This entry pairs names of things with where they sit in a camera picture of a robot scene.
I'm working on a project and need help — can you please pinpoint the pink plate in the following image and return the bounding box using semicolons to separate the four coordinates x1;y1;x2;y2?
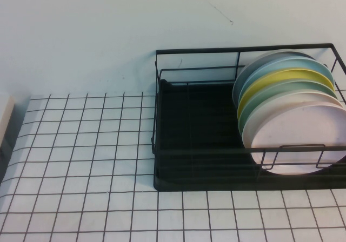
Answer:
249;100;346;176

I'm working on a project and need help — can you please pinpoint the grey plate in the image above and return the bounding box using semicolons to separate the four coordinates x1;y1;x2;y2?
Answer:
231;49;317;106

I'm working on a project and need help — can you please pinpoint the cream plate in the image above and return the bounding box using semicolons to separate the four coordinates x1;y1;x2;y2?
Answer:
241;90;344;148

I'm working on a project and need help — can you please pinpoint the green plate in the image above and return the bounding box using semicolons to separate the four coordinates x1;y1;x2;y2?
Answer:
237;80;338;135

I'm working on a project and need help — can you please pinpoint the yellow plate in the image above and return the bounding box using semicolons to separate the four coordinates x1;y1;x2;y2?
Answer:
236;68;336;121

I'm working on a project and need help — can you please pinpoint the light blue plate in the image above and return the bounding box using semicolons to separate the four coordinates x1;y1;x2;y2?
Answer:
237;58;336;107

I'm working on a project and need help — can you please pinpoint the black drip tray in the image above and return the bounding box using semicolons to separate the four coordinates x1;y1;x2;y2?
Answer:
153;78;346;191

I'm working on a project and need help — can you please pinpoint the white black-grid table cloth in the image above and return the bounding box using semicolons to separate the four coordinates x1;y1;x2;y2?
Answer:
0;92;346;242

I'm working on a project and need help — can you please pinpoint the black wire dish rack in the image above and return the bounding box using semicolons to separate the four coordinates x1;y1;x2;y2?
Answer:
150;43;346;191

